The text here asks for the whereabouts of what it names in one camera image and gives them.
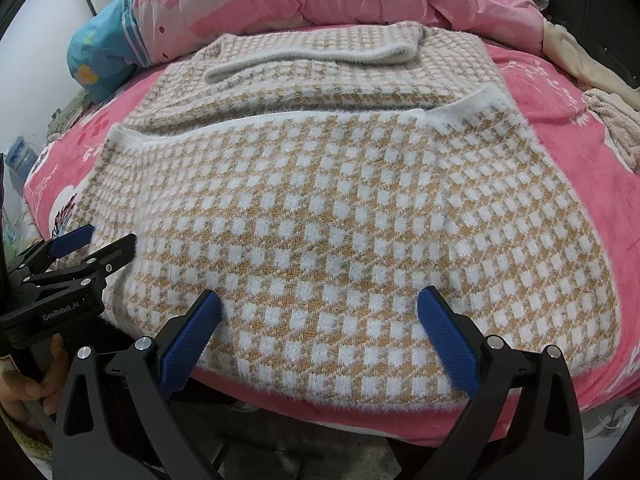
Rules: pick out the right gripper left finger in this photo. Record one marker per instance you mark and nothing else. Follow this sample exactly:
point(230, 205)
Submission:
point(114, 421)

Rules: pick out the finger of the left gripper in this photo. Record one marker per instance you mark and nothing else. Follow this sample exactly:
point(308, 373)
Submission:
point(40, 256)
point(75, 282)

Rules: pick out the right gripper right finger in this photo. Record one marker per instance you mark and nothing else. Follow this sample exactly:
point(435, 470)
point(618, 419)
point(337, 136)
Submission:
point(522, 419)

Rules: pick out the beige white houndstooth knit sweater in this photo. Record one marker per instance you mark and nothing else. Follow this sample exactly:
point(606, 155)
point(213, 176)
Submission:
point(340, 209)

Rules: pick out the person's left hand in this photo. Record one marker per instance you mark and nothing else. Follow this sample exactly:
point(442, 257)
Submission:
point(17, 390)

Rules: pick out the blue capped water bottle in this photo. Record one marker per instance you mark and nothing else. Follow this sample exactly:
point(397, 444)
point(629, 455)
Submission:
point(21, 157)

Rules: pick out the pink cartoon print quilt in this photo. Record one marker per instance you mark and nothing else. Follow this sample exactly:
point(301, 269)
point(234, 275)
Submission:
point(131, 34)

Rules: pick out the pink floral fleece bed blanket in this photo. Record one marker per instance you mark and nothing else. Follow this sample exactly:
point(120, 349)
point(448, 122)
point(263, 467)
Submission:
point(575, 124)

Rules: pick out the pale pink fuzzy garment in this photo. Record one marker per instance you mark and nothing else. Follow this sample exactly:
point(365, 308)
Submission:
point(622, 123)

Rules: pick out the cream sweatshirt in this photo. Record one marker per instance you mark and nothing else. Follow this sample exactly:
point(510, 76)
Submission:
point(562, 48)

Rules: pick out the black headboard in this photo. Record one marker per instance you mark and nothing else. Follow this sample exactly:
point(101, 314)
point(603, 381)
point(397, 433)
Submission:
point(607, 32)

